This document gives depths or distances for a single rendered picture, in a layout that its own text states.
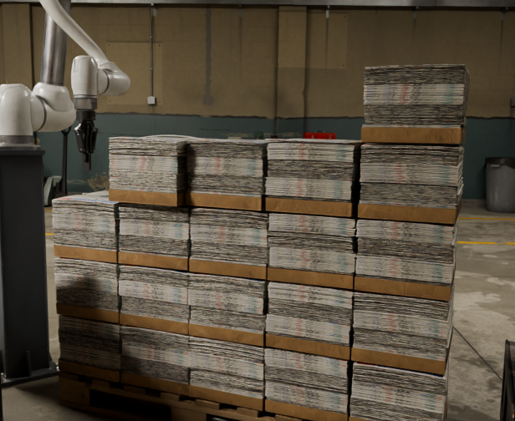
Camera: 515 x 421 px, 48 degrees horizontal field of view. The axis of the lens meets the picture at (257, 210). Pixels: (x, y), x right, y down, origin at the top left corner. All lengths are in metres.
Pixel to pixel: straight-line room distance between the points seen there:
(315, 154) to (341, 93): 7.00
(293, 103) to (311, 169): 6.84
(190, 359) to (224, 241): 0.45
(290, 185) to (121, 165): 0.62
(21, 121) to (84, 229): 0.61
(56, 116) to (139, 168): 0.79
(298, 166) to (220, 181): 0.28
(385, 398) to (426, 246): 0.51
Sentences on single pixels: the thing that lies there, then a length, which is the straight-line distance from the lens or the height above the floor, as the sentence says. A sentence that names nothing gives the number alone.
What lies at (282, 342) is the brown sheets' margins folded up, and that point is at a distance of 1.98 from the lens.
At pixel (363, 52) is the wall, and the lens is 8.91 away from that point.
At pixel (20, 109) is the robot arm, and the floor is 1.17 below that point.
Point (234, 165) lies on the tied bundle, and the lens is 1.93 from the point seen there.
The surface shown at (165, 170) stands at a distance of 2.01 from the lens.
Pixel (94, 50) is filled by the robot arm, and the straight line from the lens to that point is 2.60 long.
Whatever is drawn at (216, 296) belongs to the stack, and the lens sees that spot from 2.03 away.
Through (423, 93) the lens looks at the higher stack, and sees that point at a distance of 1.78.
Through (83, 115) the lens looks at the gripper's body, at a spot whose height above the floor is 1.14.
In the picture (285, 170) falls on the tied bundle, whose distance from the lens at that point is 1.87.
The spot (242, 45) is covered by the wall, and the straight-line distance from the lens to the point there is 8.84.
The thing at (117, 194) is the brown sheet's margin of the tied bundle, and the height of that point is 0.86.
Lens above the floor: 1.10
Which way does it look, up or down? 8 degrees down
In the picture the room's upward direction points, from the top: 1 degrees clockwise
